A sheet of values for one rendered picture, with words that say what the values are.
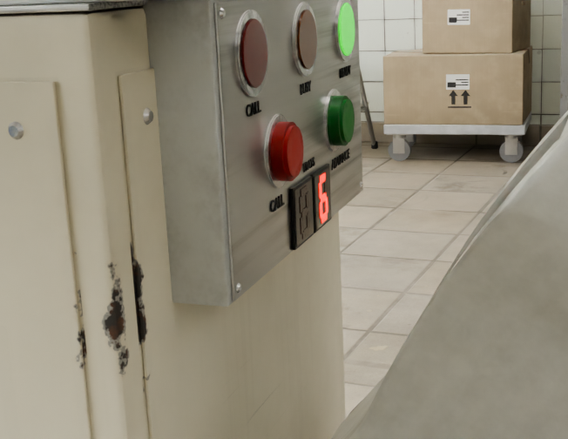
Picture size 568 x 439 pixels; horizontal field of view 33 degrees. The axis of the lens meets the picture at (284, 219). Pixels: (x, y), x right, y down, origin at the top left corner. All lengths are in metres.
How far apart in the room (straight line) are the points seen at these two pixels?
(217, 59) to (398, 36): 4.39
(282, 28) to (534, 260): 0.17
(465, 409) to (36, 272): 0.23
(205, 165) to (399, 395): 0.17
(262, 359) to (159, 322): 0.14
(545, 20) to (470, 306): 4.18
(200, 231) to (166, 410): 0.09
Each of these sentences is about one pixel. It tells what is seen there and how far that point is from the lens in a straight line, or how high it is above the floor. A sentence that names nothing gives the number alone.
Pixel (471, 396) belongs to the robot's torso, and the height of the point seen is 0.64.
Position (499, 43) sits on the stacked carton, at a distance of 4.28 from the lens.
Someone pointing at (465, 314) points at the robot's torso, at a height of 0.68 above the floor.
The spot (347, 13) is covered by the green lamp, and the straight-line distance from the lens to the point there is 0.61.
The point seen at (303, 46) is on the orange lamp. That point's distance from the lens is 0.53.
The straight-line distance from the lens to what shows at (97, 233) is 0.41.
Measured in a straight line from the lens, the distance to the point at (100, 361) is 0.43.
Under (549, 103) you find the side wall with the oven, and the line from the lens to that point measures 4.69.
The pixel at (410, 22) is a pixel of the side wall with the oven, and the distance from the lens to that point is 4.79.
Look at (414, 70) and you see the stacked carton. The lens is 4.30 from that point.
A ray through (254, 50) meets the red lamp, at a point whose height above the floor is 0.81.
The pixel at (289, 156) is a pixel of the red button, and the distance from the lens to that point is 0.48.
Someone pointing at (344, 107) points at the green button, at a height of 0.77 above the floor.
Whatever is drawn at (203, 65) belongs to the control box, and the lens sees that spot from 0.43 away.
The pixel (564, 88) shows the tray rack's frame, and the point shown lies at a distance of 3.88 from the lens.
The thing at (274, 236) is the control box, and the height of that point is 0.72.
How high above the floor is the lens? 0.85
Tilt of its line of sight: 14 degrees down
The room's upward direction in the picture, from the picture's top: 3 degrees counter-clockwise
